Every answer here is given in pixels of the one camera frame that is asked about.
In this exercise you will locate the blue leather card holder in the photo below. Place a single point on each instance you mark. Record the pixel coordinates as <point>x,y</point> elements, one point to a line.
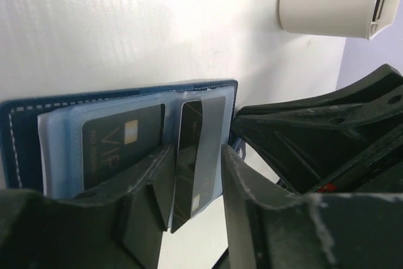
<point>64,145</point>

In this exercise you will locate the white plastic card tray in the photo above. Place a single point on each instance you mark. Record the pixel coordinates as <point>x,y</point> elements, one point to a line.
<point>337,18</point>

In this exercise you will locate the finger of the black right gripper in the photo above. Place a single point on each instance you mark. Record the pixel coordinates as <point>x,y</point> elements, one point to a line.
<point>349,140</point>

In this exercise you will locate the black credit card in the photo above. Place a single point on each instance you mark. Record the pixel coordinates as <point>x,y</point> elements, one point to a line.
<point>200,133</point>
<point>114,143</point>

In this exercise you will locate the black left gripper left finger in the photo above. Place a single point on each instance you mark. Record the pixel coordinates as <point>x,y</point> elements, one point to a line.
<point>117,224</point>

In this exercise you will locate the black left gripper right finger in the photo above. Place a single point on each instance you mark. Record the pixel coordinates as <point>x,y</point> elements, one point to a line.
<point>269,227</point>

